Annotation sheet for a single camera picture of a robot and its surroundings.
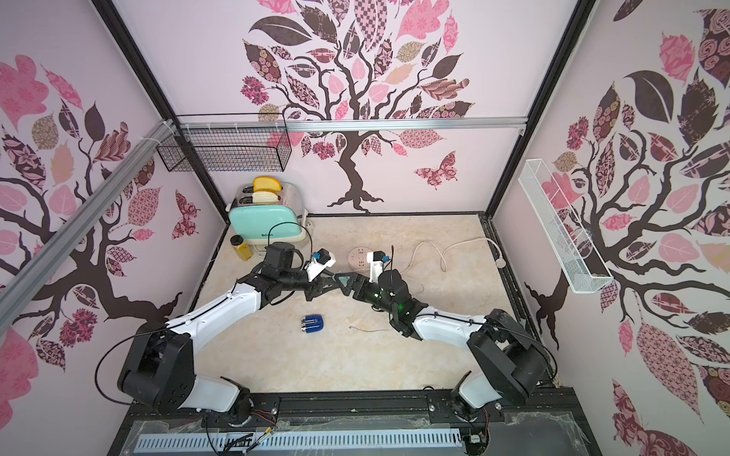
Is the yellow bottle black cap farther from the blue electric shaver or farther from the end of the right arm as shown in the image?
the end of the right arm

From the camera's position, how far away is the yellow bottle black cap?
1024mm

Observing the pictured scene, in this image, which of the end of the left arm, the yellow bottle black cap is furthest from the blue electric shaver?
the yellow bottle black cap

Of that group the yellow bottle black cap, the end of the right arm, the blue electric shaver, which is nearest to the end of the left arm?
the end of the right arm
